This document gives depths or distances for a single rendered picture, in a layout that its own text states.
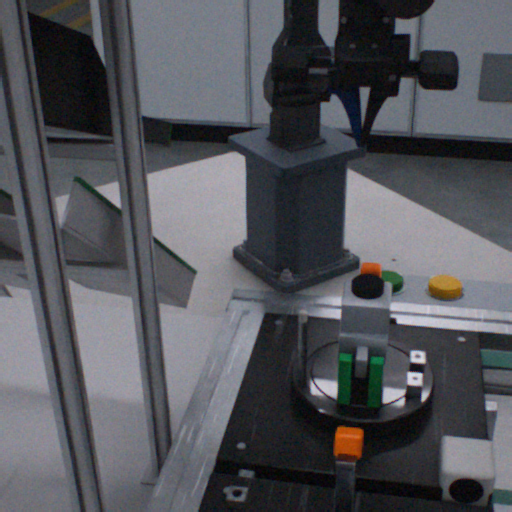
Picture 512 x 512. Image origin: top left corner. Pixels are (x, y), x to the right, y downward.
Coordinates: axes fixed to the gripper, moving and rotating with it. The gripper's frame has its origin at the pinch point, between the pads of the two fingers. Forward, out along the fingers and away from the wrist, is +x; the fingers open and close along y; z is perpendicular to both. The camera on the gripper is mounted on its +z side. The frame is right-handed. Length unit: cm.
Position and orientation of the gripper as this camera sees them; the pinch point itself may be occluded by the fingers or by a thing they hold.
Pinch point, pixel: (362, 115)
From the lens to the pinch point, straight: 84.2
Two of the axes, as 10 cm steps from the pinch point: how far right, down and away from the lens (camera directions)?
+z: -1.9, 4.9, -8.5
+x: 0.2, 8.7, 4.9
